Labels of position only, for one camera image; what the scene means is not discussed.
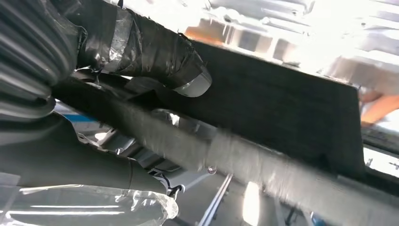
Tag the silver stamped metal plate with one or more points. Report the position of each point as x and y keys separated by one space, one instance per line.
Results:
x=280 y=18

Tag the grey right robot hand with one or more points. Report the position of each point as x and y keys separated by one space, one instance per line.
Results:
x=78 y=168

